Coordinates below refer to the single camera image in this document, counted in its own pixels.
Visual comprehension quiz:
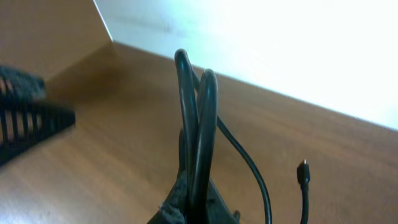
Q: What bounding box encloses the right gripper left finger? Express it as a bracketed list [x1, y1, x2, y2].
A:
[147, 171, 188, 224]

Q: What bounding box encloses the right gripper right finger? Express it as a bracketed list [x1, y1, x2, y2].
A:
[206, 179, 240, 224]

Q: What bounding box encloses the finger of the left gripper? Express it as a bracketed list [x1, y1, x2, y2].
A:
[1, 103, 76, 165]
[1, 65, 46, 101]

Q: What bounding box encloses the black cable bundle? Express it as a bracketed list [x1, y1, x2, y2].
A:
[174, 48, 311, 224]

